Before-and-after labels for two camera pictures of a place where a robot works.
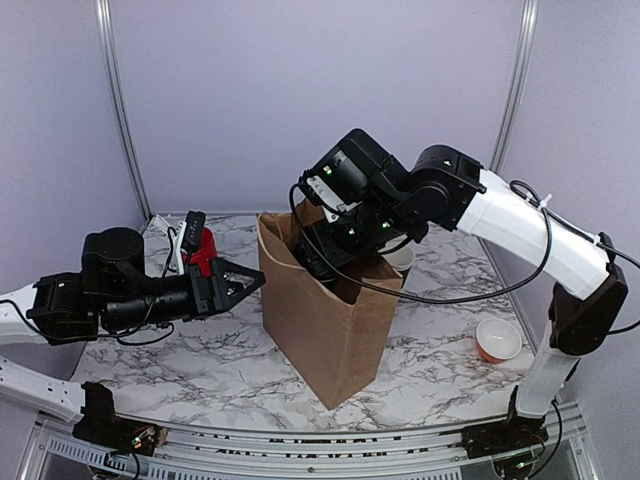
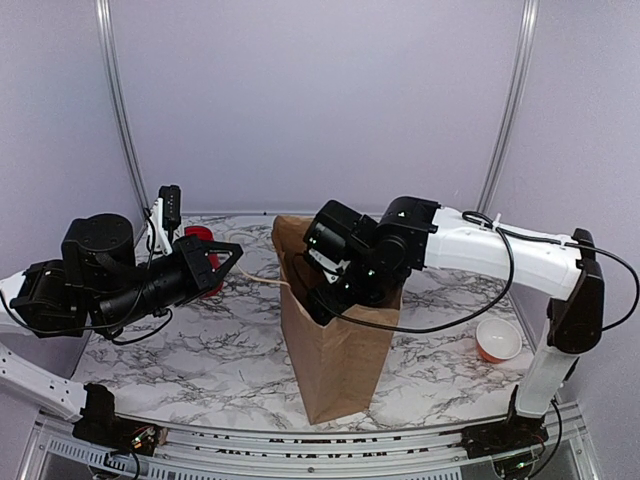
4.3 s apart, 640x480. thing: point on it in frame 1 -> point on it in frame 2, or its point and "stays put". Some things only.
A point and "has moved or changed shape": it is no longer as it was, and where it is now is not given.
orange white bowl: [497, 340] stays put
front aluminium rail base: [223, 453] stays put
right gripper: [326, 253] -> [324, 304]
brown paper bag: [335, 331] has moved or changed shape
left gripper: [217, 284] -> [194, 250]
